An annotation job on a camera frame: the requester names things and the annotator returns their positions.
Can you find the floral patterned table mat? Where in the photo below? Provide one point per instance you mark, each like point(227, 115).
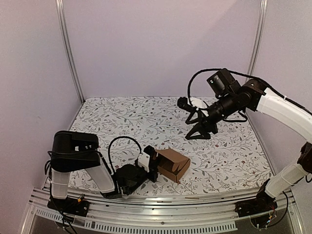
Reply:
point(231, 160)

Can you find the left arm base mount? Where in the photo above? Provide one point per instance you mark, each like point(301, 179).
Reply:
point(74, 206)

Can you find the front aluminium rail base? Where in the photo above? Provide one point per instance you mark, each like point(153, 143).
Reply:
point(183, 214)

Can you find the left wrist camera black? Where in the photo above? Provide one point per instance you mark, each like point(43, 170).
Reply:
point(148, 159)

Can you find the left aluminium frame post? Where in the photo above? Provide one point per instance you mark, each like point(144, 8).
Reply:
point(68, 50)

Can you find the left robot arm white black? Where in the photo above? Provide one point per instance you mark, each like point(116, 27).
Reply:
point(75, 151)

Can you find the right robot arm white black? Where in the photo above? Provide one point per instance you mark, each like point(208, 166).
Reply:
point(258, 96)

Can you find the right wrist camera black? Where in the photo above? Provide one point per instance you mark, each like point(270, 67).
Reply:
point(190, 104)

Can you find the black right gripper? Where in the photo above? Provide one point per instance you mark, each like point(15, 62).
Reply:
point(204, 121)

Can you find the brown cardboard box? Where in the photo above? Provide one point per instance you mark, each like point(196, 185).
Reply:
point(172, 164)

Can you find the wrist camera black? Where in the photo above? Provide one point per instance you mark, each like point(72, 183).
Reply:
point(148, 159)
point(190, 104)

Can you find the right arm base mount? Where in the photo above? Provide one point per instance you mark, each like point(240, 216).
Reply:
point(261, 203)

